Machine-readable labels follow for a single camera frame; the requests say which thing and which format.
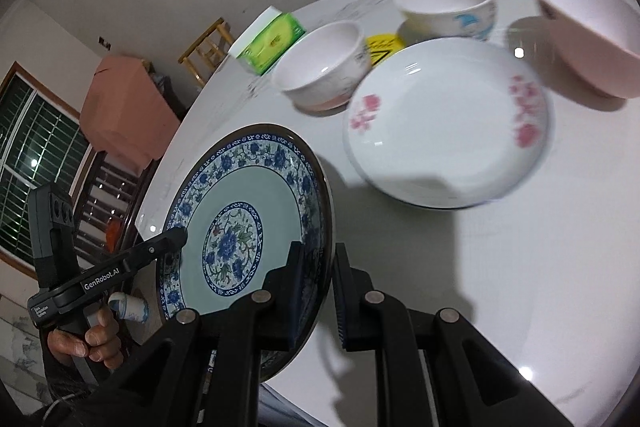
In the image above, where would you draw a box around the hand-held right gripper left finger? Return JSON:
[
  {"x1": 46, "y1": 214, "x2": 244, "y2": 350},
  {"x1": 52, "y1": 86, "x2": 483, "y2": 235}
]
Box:
[{"x1": 97, "y1": 241, "x2": 307, "y2": 427}]

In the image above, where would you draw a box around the green tissue box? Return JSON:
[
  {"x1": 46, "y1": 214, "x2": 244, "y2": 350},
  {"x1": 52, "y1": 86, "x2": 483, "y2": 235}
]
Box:
[{"x1": 229, "y1": 6, "x2": 307, "y2": 76}]

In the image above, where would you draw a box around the person's left hand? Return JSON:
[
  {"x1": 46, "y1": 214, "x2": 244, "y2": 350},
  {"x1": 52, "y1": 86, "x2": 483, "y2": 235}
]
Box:
[{"x1": 47, "y1": 308, "x2": 124, "y2": 373}]

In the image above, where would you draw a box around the light bamboo chair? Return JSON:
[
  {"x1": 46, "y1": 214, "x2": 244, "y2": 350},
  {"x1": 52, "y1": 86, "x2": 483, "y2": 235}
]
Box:
[{"x1": 178, "y1": 18, "x2": 236, "y2": 88}]

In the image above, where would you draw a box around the barred window with wooden frame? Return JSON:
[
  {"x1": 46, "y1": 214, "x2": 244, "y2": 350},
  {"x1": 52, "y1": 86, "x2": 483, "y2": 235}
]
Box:
[{"x1": 0, "y1": 62, "x2": 96, "y2": 280}]

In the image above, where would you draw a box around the large pink bowl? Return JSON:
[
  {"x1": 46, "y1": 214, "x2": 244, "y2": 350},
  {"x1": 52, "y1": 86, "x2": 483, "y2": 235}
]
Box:
[{"x1": 530, "y1": 0, "x2": 640, "y2": 100}]

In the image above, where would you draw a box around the white plate with pink flowers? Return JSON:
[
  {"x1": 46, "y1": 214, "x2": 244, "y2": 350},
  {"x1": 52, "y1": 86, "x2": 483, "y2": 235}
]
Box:
[{"x1": 342, "y1": 38, "x2": 555, "y2": 210}]

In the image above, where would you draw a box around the yellow sticker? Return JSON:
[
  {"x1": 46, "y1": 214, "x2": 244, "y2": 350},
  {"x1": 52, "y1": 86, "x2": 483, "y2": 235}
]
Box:
[{"x1": 365, "y1": 34, "x2": 407, "y2": 70}]

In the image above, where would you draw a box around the dark brown wooden chair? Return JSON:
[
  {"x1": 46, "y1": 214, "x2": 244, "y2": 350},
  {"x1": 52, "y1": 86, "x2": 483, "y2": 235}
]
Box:
[{"x1": 75, "y1": 152, "x2": 161, "y2": 268}]

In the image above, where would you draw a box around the blue floral plate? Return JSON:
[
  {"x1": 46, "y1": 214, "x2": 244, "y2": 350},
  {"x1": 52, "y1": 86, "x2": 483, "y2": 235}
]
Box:
[{"x1": 155, "y1": 123, "x2": 335, "y2": 383}]

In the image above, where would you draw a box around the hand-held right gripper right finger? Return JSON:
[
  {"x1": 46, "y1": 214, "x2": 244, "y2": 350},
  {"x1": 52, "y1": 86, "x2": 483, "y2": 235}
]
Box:
[{"x1": 332, "y1": 242, "x2": 576, "y2": 427}]

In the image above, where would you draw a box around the small white patterned cup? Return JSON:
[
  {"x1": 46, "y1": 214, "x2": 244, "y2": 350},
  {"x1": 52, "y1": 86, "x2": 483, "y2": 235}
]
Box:
[{"x1": 107, "y1": 291, "x2": 150, "y2": 323}]

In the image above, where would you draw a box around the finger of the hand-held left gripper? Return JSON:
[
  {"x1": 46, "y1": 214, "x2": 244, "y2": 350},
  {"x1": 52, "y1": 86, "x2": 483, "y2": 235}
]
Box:
[{"x1": 119, "y1": 227, "x2": 189, "y2": 274}]

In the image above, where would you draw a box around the person's left forearm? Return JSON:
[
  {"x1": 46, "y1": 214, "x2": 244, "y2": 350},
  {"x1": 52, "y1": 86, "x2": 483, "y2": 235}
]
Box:
[{"x1": 30, "y1": 354, "x2": 131, "y2": 427}]

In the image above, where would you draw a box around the small white bowl pink base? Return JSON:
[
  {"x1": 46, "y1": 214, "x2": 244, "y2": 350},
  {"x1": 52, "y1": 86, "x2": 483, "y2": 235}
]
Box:
[{"x1": 271, "y1": 21, "x2": 372, "y2": 112}]

